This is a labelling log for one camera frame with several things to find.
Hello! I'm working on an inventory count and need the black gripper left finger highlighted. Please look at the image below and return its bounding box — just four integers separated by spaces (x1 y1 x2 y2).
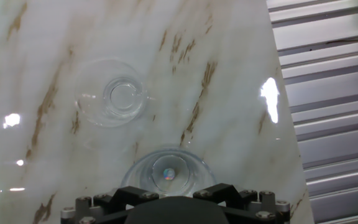
60 185 160 224

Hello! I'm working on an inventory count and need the glass mug with water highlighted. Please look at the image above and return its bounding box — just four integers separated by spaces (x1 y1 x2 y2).
119 147 218 198

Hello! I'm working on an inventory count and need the small empty glass cup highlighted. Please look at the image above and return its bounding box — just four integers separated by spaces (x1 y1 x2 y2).
75 58 149 128

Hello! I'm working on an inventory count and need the marble pattern table sheet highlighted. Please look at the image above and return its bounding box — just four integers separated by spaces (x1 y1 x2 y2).
0 0 315 224

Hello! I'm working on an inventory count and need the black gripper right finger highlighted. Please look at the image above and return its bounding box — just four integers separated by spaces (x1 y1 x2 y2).
192 182 291 224

